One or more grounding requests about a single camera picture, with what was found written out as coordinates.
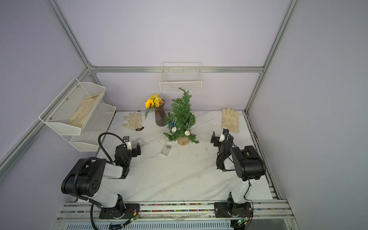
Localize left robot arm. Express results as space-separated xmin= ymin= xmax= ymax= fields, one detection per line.
xmin=61 ymin=143 xmax=141 ymax=219

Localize cream glove right table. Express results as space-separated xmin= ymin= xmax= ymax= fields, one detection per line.
xmin=221 ymin=108 xmax=240 ymax=133

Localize cream glove table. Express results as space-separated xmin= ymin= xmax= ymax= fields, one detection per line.
xmin=122 ymin=112 xmax=144 ymax=131
xmin=221 ymin=108 xmax=240 ymax=133

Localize white mesh shelf bin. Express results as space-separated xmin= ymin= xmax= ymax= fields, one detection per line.
xmin=69 ymin=103 xmax=116 ymax=152
xmin=39 ymin=78 xmax=105 ymax=136

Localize clear battery box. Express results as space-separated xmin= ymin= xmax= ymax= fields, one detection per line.
xmin=160 ymin=144 xmax=172 ymax=156

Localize cream glove left table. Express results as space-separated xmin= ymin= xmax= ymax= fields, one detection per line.
xmin=122 ymin=112 xmax=144 ymax=131

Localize white wire wall basket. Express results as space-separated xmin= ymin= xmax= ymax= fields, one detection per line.
xmin=159 ymin=62 xmax=202 ymax=93

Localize white mesh upper shelf bin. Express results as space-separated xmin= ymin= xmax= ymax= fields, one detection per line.
xmin=39 ymin=78 xmax=105 ymax=136

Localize cream glove in bin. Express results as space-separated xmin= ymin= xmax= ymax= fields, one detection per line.
xmin=68 ymin=93 xmax=101 ymax=128

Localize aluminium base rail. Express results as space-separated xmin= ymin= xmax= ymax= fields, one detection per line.
xmin=56 ymin=200 xmax=295 ymax=222

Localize white mesh lower shelf bin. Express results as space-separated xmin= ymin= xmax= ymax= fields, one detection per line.
xmin=69 ymin=103 xmax=116 ymax=152

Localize small green christmas tree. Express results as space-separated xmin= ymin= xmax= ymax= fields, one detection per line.
xmin=163 ymin=87 xmax=199 ymax=144

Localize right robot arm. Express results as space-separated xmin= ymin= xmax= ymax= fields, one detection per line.
xmin=210 ymin=129 xmax=266 ymax=220

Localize yellow flowers in vase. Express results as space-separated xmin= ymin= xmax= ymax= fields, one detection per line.
xmin=145 ymin=94 xmax=167 ymax=127

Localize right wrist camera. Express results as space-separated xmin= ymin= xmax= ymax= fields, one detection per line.
xmin=219 ymin=128 xmax=229 ymax=142

